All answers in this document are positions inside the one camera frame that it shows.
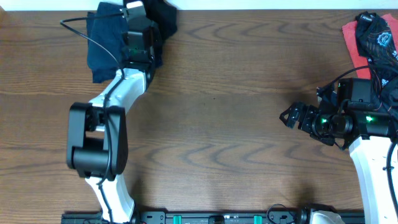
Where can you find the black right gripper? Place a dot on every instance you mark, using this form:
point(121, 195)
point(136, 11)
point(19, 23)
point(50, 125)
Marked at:
point(304, 117)

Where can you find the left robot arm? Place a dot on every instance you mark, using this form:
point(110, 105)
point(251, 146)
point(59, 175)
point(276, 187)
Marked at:
point(97, 146)

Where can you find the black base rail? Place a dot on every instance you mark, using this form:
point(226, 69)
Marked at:
point(203, 218)

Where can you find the folded dark blue garment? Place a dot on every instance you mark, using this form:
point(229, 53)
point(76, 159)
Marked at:
point(105, 29)

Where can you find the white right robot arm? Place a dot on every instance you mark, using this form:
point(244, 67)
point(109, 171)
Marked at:
point(371, 139)

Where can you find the red garment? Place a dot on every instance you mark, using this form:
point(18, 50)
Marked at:
point(350, 39)

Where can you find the black patterned jersey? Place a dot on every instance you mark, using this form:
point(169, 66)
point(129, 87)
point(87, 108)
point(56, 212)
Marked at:
point(376, 43)

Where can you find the plain black t-shirt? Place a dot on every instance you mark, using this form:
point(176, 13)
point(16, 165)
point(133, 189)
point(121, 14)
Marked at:
point(164, 14)

